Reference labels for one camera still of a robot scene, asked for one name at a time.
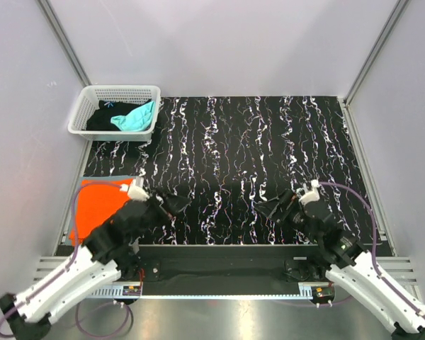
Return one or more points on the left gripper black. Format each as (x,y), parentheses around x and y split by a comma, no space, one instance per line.
(173,203)

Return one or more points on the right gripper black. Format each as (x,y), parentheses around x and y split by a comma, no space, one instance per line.
(291,202)

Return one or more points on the orange t shirt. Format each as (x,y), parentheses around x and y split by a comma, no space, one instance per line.
(94,205)

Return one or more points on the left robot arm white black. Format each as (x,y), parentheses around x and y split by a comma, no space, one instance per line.
(105,255)

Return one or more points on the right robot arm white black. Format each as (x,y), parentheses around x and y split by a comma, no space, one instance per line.
(342,259)

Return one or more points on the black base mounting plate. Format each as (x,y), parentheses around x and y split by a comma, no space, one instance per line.
(286,262)

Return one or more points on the black marbled table mat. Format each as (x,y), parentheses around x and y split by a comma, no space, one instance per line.
(229,153)

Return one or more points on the teal t shirt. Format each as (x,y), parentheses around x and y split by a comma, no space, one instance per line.
(137,120)

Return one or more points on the folded grey-blue t shirt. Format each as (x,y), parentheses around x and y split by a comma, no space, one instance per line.
(68,236)

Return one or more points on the black t shirt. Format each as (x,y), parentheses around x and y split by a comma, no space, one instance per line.
(100,120)

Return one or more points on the white plastic laundry basket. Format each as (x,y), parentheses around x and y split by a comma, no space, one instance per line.
(88,101)

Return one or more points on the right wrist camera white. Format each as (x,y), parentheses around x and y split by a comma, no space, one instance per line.
(311,194)

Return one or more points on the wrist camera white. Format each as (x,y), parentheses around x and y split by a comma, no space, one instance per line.
(311,194)
(135,190)

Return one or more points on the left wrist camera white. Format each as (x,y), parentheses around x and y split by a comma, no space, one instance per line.
(135,190)

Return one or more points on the slotted cable duct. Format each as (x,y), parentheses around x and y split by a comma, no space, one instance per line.
(253,291)

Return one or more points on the aluminium frame rail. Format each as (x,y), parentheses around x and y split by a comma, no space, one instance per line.
(399,268)

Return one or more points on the right corner aluminium post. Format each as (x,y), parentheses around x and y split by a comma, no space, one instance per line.
(384,35)

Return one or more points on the corner aluminium post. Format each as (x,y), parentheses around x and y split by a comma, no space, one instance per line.
(57,28)
(384,35)

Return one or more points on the left corner aluminium post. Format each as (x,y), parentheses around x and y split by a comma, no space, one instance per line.
(57,28)

